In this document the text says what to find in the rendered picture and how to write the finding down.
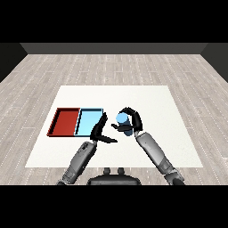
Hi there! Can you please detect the small blue can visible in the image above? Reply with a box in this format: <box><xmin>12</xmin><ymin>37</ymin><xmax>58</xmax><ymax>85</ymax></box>
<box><xmin>115</xmin><ymin>112</ymin><xmax>134</xmax><ymax>137</ymax></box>

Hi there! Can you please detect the dark grey robot body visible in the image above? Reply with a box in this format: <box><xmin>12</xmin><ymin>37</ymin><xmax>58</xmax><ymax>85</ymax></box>
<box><xmin>86</xmin><ymin>167</ymin><xmax>143</xmax><ymax>186</ymax></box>

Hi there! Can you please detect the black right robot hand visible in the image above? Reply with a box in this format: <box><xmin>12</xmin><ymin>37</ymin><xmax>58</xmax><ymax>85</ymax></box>
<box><xmin>110</xmin><ymin>106</ymin><xmax>143</xmax><ymax>134</ymax></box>

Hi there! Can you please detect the red shallow open box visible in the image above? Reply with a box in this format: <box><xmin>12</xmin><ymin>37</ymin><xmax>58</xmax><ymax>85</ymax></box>
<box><xmin>46</xmin><ymin>107</ymin><xmax>82</xmax><ymax>138</ymax></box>

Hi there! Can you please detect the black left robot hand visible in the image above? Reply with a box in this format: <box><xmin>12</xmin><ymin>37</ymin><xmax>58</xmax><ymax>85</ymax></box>
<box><xmin>89</xmin><ymin>112</ymin><xmax>118</xmax><ymax>144</ymax></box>

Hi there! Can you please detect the light blue shallow open box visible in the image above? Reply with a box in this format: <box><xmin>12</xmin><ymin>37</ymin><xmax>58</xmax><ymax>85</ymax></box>
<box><xmin>73</xmin><ymin>107</ymin><xmax>104</xmax><ymax>138</ymax></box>

